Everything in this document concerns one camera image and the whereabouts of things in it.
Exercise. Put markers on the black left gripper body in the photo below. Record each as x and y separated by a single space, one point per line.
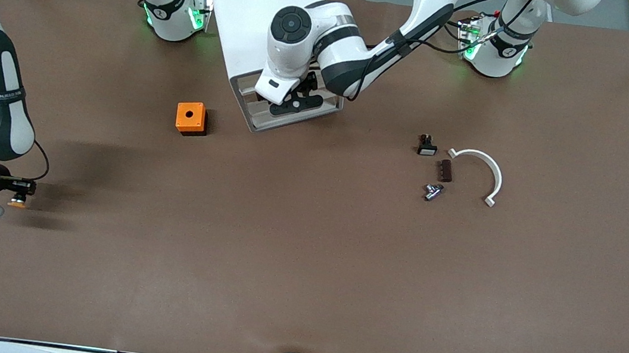
308 84

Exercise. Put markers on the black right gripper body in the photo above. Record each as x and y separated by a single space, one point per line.
8 185

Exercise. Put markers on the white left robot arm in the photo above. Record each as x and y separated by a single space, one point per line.
337 41

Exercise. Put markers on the brown terminal block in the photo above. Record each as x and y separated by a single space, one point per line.
444 171

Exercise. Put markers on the silver metal fitting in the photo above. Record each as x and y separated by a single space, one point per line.
434 192

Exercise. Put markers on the brown table cover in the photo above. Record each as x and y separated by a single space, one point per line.
304 259

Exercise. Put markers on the white curved plastic clip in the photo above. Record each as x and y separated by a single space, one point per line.
497 180

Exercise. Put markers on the orange button enclosure box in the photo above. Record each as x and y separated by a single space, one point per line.
182 118

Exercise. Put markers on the small black switch module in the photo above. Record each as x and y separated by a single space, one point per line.
427 148

